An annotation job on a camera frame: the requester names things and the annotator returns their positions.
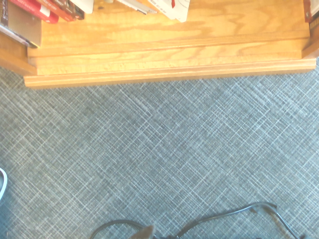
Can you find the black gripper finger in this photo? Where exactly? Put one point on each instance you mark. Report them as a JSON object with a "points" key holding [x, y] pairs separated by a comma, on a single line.
{"points": [[145, 233]]}

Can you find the wooden bookshelf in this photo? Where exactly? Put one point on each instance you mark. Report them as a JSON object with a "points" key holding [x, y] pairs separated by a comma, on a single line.
{"points": [[174, 37]]}

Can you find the white book with red marks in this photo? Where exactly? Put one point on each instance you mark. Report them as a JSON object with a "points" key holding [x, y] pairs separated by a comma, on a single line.
{"points": [[179, 12]]}

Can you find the thin leaning books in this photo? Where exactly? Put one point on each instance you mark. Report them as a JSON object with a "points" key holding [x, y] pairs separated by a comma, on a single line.
{"points": [[139, 6]]}

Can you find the plain white book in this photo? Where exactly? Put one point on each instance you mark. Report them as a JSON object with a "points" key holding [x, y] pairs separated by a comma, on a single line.
{"points": [[84, 5]]}

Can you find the dark red book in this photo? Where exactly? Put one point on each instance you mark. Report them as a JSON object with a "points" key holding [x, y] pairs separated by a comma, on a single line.
{"points": [[66, 10]]}

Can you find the grey covered book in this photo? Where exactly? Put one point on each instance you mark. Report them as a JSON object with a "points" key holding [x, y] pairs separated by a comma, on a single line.
{"points": [[22, 27]]}

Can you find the bright red book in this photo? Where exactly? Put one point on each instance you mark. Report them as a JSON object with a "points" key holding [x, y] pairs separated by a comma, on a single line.
{"points": [[43, 11]]}

